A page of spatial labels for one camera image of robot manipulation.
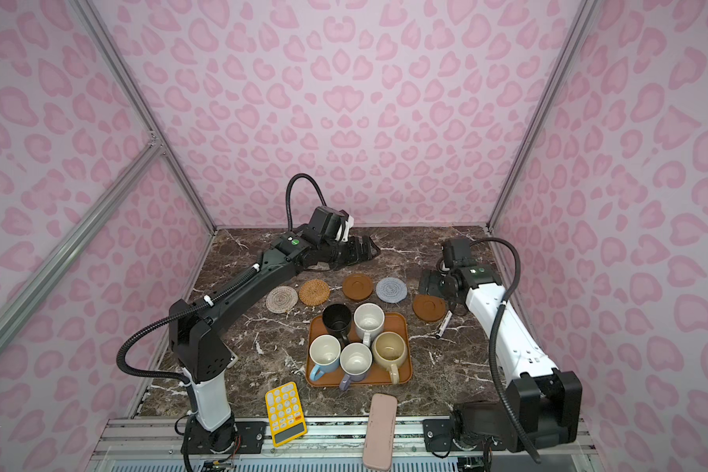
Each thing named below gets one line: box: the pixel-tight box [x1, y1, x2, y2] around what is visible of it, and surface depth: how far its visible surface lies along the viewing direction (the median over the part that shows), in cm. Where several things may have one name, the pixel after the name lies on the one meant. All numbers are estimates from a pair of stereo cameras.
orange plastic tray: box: [304, 312, 413, 388], surface depth 83 cm
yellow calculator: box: [265, 381, 308, 448], surface depth 78 cm
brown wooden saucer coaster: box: [413, 294, 447, 322], surface depth 98 cm
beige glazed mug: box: [371, 331, 409, 385], surface depth 80 cm
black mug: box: [321, 302, 353, 344], surface depth 87 cm
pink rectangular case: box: [362, 393, 399, 472], surface depth 74 cm
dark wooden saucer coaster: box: [342, 273, 374, 301], surface depth 103 cm
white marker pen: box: [435, 309, 454, 340], surface depth 94 cm
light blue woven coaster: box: [375, 276, 409, 304], surface depth 103 cm
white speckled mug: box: [353, 301, 386, 348], surface depth 86 cm
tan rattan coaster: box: [298, 279, 332, 306], surface depth 102 cm
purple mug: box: [338, 342, 374, 392], surface depth 82 cm
